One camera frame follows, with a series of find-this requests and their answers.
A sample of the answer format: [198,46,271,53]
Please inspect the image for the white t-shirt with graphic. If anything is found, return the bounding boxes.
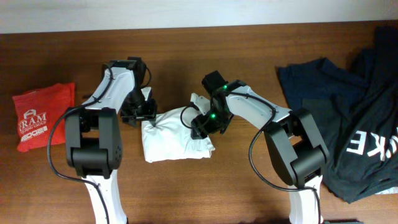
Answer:
[141,107,215,163]

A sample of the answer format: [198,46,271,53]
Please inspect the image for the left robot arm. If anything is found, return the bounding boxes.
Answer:
[65,57,157,223]

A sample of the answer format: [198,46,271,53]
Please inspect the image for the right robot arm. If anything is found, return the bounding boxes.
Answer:
[189,71,330,223]

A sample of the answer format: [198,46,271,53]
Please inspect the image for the folded red t-shirt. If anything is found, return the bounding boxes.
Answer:
[12,83,75,152]

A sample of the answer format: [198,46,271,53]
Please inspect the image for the dark navy garment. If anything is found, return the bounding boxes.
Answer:
[277,58,370,191]

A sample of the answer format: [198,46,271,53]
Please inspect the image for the black garment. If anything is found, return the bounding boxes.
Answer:
[324,26,397,203]

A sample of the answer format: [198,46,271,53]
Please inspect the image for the left black cable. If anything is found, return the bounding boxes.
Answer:
[46,63,153,224]

